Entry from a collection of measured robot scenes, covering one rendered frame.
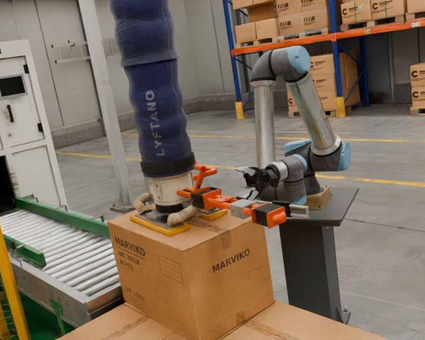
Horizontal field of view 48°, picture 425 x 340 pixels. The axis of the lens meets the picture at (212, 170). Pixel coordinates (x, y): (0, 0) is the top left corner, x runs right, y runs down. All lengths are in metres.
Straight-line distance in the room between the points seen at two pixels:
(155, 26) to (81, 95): 10.39
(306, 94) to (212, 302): 0.99
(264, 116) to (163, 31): 0.59
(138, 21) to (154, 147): 0.47
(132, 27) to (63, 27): 10.36
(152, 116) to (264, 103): 0.53
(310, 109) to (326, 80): 7.70
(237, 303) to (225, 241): 0.27
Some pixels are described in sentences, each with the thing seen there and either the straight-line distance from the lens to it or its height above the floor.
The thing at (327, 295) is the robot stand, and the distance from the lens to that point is 2.70.
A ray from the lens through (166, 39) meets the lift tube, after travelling 1.87.
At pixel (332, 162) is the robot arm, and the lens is 2.43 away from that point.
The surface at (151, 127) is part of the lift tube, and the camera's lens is 1.87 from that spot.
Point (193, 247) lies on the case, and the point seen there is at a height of 0.94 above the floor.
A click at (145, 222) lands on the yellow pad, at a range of 2.02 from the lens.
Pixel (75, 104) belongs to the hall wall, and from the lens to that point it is 12.10.
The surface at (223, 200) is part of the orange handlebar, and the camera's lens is 1.70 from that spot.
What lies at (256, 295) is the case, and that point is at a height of 0.63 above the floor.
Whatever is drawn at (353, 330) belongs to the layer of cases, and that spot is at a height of 0.54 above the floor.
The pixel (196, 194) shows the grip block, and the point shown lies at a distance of 1.79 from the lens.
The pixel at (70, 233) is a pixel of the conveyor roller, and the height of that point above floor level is 0.53.
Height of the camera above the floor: 1.60
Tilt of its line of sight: 14 degrees down
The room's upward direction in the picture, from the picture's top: 9 degrees counter-clockwise
